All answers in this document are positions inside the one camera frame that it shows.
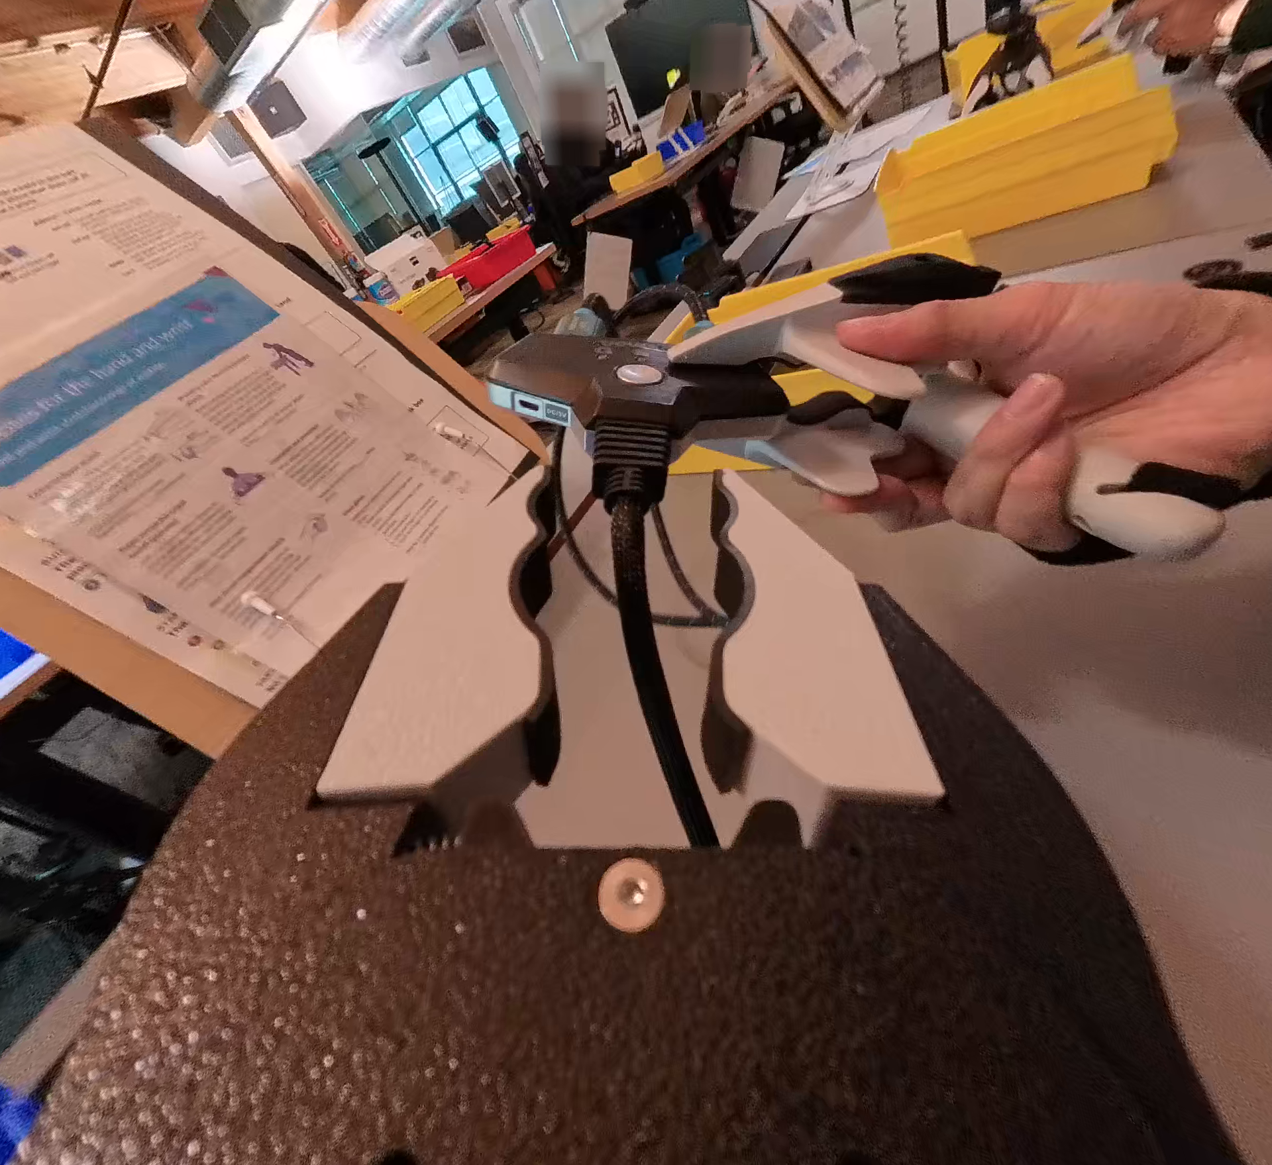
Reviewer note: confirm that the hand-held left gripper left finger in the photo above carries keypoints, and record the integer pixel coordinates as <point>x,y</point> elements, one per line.
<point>448,648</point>

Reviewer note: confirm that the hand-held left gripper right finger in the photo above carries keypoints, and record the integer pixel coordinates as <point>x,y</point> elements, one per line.
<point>815,669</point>

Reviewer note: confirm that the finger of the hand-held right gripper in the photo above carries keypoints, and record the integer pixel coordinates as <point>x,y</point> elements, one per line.
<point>766,326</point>
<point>826,455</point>

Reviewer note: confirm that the yellow plastic bin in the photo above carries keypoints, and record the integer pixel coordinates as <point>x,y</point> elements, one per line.
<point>1034,166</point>
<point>895,254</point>
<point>1073,13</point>

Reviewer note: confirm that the black usb hub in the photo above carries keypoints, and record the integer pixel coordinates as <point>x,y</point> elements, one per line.
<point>558,374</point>

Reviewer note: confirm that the person's right hand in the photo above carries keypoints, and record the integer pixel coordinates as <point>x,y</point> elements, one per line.
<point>1113,360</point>

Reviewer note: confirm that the white papers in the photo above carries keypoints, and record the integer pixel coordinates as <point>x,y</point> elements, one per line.
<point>865,157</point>

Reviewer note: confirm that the small yellow bin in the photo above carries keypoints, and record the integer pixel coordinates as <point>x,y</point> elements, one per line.
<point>427,302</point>
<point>636,175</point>

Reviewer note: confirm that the blue plastic bin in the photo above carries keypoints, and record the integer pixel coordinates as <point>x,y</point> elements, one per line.
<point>684,142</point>

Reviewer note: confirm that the red plastic bin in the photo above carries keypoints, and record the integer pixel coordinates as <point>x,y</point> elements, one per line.
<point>492,259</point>

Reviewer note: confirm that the tilted document stand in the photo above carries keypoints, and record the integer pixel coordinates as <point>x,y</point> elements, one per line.
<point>796,13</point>

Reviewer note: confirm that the instruction sheet on stand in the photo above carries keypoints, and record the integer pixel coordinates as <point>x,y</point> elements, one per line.
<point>198,410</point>

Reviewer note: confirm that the black claw tool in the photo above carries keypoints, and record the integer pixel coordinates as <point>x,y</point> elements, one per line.
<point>1014,58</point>

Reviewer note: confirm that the white cardboard box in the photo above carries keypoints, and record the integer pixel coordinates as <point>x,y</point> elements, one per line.
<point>403,263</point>

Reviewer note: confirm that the black wall screen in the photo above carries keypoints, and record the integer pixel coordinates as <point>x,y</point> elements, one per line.
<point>656,43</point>

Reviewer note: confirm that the black wall speaker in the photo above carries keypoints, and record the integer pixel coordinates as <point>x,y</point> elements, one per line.
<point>276,108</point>

